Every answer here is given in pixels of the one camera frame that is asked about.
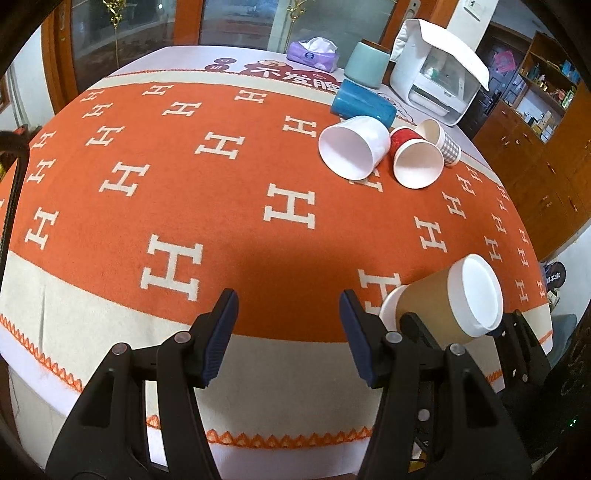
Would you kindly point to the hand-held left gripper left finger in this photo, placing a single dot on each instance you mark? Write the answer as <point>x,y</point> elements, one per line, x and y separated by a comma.
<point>220,339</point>

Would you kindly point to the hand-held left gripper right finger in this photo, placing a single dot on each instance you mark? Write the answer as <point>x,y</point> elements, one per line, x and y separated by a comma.
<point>359,344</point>

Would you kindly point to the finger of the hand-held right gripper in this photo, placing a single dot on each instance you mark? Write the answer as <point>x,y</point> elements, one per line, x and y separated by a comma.
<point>521,344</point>
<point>418,328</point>

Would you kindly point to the brown paper cup white lid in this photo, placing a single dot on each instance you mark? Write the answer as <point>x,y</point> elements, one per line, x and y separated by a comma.
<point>431,300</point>

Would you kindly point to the red paper cup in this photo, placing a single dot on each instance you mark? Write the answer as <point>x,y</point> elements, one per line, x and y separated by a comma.
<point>415,159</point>

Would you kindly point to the checked paper cup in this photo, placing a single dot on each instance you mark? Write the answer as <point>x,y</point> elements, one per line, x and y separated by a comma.
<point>447,145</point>

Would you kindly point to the blue cup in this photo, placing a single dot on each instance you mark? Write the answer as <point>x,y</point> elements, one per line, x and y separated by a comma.
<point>362,104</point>

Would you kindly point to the teal cup standing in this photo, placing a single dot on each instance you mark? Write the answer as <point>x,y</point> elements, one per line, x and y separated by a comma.
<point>367,64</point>

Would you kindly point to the black printed slipper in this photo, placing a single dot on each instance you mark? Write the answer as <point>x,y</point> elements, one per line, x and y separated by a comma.
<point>552,279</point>

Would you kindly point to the orange patterned blanket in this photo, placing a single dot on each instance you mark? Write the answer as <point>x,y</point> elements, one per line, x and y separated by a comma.
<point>184,184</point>

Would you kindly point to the wooden drawer cabinet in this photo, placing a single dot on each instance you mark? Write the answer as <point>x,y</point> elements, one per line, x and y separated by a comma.
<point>531,170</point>

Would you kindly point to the wooden shelf with bottles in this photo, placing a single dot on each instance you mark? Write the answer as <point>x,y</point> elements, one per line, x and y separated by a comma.
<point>551,87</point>

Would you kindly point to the white countertop appliance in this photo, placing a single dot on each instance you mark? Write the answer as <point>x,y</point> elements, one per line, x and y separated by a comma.
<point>429,69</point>

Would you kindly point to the dark wooden door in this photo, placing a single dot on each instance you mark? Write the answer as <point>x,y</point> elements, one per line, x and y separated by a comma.
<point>496,78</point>

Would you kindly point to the purple tissue pack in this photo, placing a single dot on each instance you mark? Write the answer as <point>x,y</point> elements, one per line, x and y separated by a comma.
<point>311,57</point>

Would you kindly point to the wooden framed glass door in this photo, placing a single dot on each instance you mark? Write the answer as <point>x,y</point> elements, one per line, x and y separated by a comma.
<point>152,27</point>

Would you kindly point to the black bent frame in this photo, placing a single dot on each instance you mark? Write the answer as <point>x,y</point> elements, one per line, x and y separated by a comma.
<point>14,184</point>

